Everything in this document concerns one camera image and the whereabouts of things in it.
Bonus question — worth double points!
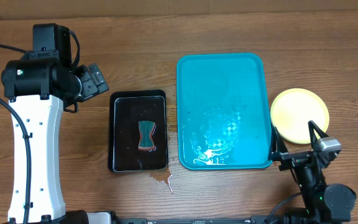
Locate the yellow plate tray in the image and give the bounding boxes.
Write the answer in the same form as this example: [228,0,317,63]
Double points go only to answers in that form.
[270,88,329,144]

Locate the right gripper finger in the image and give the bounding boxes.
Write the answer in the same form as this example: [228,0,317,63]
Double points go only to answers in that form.
[308,120,328,146]
[268,126,288,161]

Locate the green and orange sponge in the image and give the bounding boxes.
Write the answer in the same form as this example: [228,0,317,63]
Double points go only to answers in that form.
[138,121,156,151]

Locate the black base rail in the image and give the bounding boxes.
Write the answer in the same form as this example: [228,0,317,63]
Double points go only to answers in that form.
[87,212,306,224]

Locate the black water tray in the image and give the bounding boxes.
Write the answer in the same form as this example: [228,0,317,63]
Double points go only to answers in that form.
[108,90,168,172]

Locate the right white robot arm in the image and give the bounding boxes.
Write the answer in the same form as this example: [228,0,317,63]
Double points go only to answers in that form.
[265,121,357,224]

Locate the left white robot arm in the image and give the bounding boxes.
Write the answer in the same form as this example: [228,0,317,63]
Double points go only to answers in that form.
[1,50,108,223]

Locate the teal plastic serving tray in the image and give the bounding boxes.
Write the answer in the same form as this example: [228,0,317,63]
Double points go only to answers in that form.
[177,53,272,170]

